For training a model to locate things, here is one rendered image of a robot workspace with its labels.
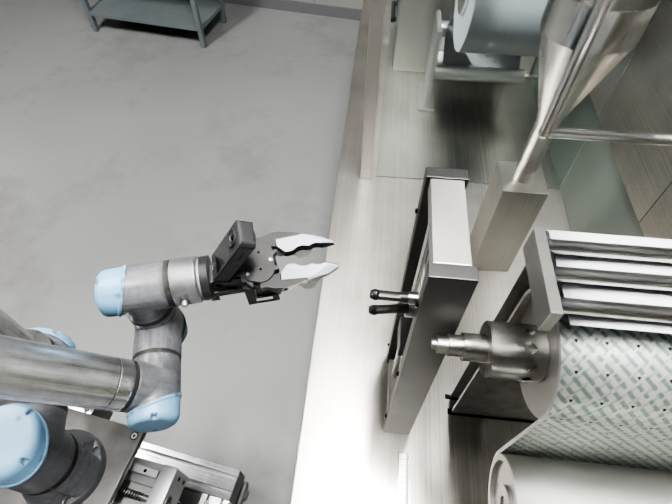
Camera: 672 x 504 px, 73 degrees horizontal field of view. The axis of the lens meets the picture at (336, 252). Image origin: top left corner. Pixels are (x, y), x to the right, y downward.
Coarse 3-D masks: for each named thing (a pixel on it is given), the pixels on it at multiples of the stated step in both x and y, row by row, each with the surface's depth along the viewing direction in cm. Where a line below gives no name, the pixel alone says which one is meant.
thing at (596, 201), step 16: (592, 144) 111; (608, 144) 103; (576, 160) 119; (592, 160) 110; (608, 160) 103; (576, 176) 118; (592, 176) 110; (608, 176) 102; (576, 192) 117; (592, 192) 109; (608, 192) 102; (624, 192) 95; (576, 208) 117; (592, 208) 108; (608, 208) 101; (624, 208) 95; (576, 224) 116; (592, 224) 108; (608, 224) 100; (624, 224) 94
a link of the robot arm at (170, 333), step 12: (168, 312) 74; (180, 312) 79; (144, 324) 72; (156, 324) 73; (168, 324) 75; (180, 324) 78; (144, 336) 73; (156, 336) 73; (168, 336) 74; (180, 336) 77; (144, 348) 72; (168, 348) 73; (180, 348) 75
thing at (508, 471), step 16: (496, 464) 61; (512, 464) 55; (528, 464) 55; (544, 464) 56; (560, 464) 56; (576, 464) 56; (592, 464) 57; (496, 480) 61; (512, 480) 54; (528, 480) 53; (544, 480) 53; (560, 480) 53; (576, 480) 53; (592, 480) 54; (608, 480) 54; (624, 480) 54; (640, 480) 54; (656, 480) 54; (496, 496) 61; (512, 496) 55; (528, 496) 52; (544, 496) 52; (560, 496) 52; (576, 496) 52; (592, 496) 52; (608, 496) 52; (624, 496) 52; (640, 496) 52; (656, 496) 52
